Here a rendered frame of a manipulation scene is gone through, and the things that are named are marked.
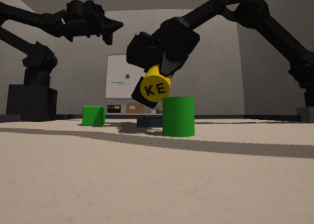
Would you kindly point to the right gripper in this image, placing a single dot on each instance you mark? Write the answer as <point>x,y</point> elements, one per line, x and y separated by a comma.
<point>177,42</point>

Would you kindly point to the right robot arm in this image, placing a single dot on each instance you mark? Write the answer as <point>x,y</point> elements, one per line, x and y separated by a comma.
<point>252,14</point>

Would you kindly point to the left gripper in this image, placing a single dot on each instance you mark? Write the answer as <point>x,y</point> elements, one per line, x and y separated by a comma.
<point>99,25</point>

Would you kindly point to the green cylinder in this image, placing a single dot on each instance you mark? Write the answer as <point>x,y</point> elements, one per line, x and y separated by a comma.
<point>178,117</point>

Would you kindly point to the yellow cylinder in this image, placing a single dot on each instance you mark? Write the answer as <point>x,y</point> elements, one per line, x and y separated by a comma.
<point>154,87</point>

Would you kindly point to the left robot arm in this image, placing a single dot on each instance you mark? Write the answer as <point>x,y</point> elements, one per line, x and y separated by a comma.
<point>39,55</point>

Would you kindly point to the green cube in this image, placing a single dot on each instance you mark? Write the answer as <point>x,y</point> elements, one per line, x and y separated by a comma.
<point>93,116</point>

